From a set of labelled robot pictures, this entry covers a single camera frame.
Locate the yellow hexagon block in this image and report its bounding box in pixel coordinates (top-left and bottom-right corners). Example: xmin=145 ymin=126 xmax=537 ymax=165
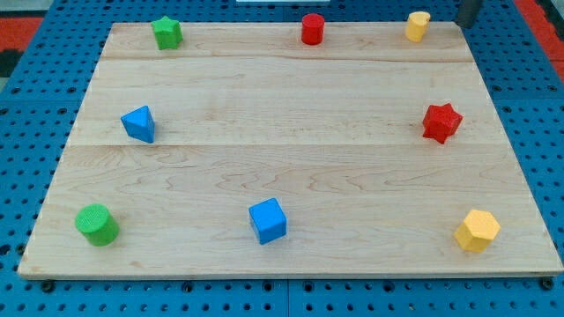
xmin=453 ymin=210 xmax=501 ymax=253

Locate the green star block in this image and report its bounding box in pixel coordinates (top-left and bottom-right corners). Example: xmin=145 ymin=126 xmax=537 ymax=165
xmin=151 ymin=16 xmax=183 ymax=50

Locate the red star block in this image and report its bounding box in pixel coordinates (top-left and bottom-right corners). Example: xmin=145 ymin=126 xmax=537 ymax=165
xmin=422 ymin=103 xmax=464 ymax=144

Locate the blue cube block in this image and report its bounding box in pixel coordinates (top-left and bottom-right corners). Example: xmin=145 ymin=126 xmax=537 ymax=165
xmin=249 ymin=198 xmax=287 ymax=245

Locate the yellow heart block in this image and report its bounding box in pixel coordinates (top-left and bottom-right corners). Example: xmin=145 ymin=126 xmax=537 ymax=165
xmin=404 ymin=11 xmax=431 ymax=42

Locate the green cylinder block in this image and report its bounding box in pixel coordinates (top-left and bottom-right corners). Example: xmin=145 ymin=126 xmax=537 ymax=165
xmin=75 ymin=203 xmax=120 ymax=247

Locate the wooden board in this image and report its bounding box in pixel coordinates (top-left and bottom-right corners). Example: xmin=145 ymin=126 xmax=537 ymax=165
xmin=19 ymin=22 xmax=563 ymax=280

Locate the blue triangle block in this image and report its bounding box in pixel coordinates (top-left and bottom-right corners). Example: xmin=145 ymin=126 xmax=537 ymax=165
xmin=121 ymin=106 xmax=155 ymax=144

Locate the red cylinder block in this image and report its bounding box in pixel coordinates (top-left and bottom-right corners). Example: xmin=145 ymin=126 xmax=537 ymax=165
xmin=301 ymin=13 xmax=325 ymax=45

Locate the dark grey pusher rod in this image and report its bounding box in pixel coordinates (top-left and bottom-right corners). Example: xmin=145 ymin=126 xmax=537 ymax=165
xmin=455 ymin=0 xmax=484 ymax=29

